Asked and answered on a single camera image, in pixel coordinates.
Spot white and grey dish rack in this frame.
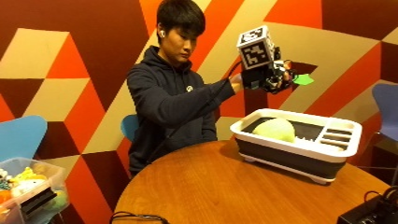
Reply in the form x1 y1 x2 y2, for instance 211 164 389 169
229 107 364 186

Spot white cube with black markers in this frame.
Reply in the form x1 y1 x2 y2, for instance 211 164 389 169
237 24 277 71

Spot orange toy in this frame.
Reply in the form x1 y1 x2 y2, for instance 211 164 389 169
0 189 14 205

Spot yellow soft toy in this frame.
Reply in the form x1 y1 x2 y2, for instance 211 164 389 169
10 166 50 185

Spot black cable loop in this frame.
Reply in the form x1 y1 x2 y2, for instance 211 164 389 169
108 211 172 224

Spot black ribbed block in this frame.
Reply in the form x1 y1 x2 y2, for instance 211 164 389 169
19 186 59 217

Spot green soft toy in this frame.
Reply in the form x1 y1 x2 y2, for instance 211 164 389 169
42 189 70 213

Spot the person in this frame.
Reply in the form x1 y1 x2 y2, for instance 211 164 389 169
126 0 247 178

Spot light blue chair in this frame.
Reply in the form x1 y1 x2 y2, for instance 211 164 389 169
0 115 48 163
120 113 142 143

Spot black electronic device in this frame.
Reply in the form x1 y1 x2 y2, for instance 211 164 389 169
336 195 398 224

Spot green piece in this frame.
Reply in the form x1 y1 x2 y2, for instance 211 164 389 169
293 73 316 87

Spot purple blue chair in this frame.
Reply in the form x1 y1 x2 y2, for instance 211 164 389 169
371 82 398 143

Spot black device cables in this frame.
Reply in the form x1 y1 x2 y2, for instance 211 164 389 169
364 185 398 207

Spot clear plastic storage bin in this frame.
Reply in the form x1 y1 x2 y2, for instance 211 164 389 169
0 157 71 224

